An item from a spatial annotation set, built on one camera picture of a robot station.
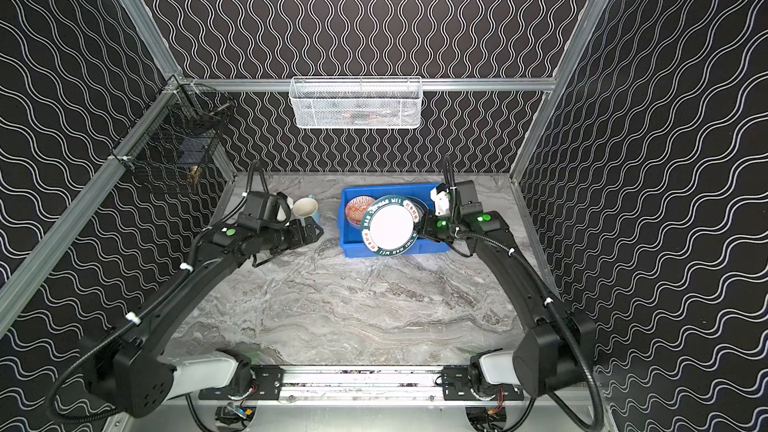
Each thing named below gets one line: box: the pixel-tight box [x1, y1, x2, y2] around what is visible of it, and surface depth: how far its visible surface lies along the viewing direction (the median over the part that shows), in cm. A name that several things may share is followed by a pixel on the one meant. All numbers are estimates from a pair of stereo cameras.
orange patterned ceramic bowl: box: [345, 195, 375, 229], surface depth 105 cm
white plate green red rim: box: [402, 196, 429, 223], surface depth 83 cm
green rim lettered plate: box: [361, 195, 421, 257], surface depth 85 cm
